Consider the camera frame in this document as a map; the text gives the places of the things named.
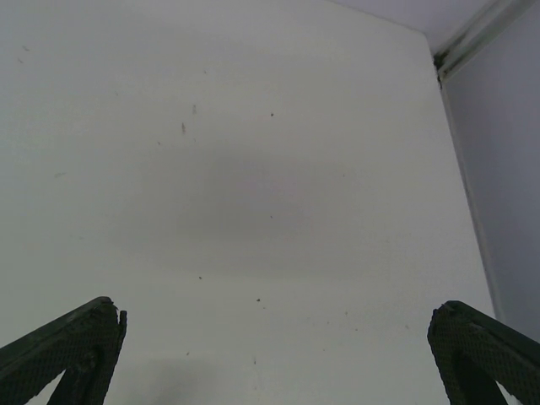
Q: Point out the right aluminium corner post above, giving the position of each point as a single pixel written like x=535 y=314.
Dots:
x=481 y=29

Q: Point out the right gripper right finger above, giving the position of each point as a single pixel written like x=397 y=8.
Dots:
x=477 y=355

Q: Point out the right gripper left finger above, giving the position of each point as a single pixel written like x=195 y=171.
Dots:
x=82 y=346

